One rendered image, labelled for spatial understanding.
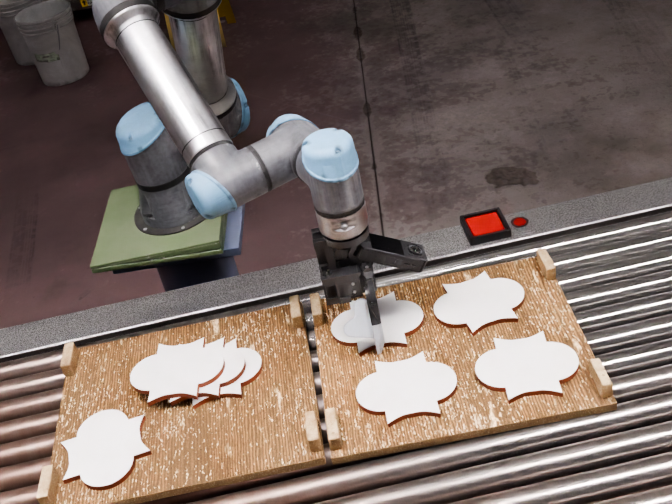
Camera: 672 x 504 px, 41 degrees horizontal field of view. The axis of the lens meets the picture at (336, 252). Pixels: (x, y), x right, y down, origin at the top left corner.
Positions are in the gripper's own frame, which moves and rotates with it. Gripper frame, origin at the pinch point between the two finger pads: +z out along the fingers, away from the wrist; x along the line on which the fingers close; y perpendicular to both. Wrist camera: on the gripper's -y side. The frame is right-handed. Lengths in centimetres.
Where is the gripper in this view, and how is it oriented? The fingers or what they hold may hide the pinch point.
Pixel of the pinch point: (377, 322)
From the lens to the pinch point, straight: 146.0
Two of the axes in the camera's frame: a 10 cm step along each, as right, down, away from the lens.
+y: -9.8, 2.0, 0.2
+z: 1.7, 7.8, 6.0
